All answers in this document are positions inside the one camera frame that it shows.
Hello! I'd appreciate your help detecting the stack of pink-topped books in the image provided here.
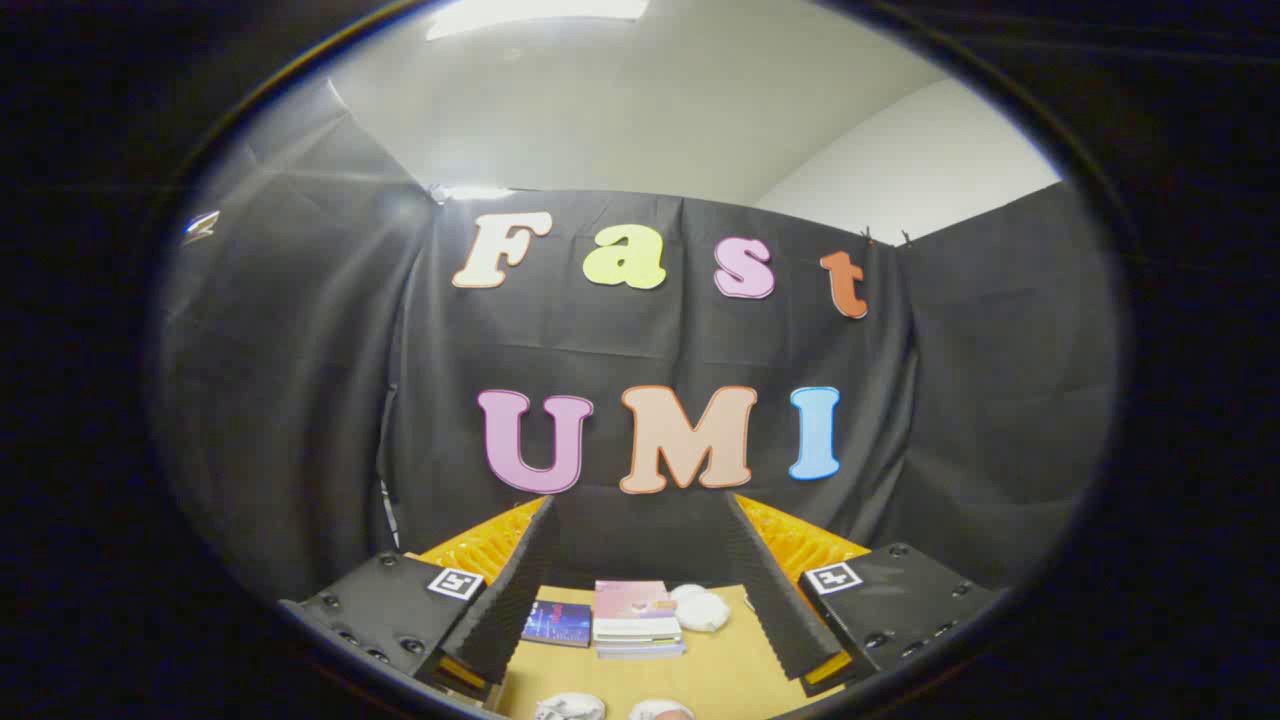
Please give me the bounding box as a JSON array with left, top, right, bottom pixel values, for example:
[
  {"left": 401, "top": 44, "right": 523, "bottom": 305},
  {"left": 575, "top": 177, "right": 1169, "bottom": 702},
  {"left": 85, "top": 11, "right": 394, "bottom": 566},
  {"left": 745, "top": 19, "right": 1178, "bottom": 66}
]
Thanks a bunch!
[{"left": 592, "top": 580, "right": 688, "bottom": 660}]

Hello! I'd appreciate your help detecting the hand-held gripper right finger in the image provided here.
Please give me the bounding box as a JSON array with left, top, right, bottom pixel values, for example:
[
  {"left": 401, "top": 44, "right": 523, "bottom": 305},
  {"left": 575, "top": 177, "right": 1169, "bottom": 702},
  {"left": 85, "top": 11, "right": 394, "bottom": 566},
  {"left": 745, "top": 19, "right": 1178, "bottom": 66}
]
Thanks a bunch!
[{"left": 722, "top": 492, "right": 1006, "bottom": 698}]

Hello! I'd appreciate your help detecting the ceiling light panel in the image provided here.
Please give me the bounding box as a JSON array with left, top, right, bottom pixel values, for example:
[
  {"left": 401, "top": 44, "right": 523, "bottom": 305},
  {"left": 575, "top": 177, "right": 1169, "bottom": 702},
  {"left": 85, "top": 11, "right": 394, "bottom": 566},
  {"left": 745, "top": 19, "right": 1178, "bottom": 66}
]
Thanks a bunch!
[{"left": 425, "top": 0, "right": 651, "bottom": 42}]

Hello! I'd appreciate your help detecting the dark blue book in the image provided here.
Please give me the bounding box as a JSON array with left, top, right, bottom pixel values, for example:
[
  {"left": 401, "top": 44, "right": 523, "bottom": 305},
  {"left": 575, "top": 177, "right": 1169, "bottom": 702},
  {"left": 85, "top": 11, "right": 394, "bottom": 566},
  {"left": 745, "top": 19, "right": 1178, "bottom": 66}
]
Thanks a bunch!
[{"left": 520, "top": 600, "right": 593, "bottom": 648}]

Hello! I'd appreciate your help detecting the white round cloth object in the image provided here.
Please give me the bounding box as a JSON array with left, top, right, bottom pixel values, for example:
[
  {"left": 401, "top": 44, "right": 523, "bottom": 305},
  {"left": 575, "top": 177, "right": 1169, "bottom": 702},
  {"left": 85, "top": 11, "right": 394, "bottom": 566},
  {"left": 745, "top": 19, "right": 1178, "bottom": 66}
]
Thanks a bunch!
[{"left": 669, "top": 583, "right": 732, "bottom": 634}]

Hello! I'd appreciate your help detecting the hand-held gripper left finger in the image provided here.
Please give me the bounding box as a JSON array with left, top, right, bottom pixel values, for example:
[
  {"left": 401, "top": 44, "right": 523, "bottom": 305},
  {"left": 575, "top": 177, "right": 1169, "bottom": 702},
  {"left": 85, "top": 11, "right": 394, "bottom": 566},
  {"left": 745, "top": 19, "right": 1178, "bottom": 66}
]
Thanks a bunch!
[{"left": 280, "top": 495, "right": 561, "bottom": 703}]

